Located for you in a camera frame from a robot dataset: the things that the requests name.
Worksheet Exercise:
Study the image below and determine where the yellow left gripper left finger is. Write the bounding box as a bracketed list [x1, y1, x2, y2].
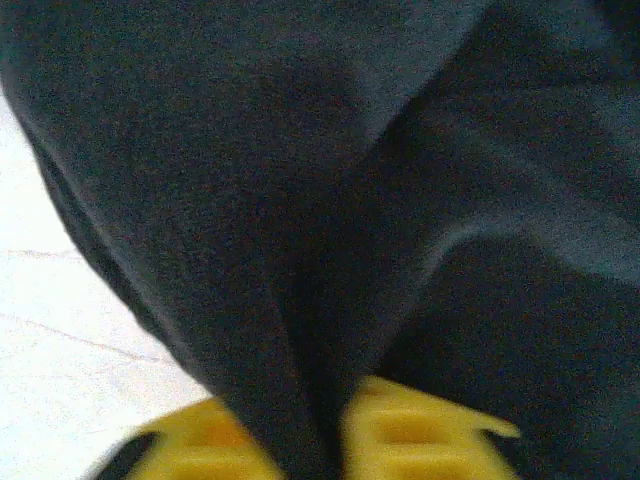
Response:
[92, 397, 282, 480]

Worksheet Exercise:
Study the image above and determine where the black t-shirt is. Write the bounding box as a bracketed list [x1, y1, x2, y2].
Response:
[0, 0, 640, 480]

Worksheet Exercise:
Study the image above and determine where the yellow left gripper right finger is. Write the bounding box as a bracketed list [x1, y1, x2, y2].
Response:
[339, 374, 522, 480]

